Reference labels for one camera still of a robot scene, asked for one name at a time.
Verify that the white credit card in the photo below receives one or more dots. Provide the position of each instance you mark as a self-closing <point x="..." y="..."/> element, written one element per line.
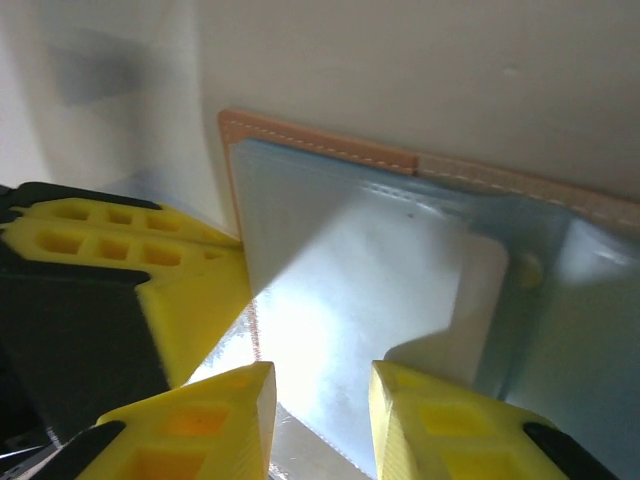
<point x="480" y="290"/>

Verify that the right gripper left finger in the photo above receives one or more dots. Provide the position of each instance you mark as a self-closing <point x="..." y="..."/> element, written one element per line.
<point x="240" y="400"/>

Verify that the tan leather card holder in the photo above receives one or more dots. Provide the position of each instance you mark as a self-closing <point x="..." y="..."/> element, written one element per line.
<point x="325" y="142"/>

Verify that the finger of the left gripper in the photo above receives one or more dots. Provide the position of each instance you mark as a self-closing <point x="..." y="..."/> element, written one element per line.
<point x="35" y="207"/>
<point x="75" y="325"/>

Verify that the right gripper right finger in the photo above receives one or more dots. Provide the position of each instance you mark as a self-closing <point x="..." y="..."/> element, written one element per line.
<point x="400" y="425"/>

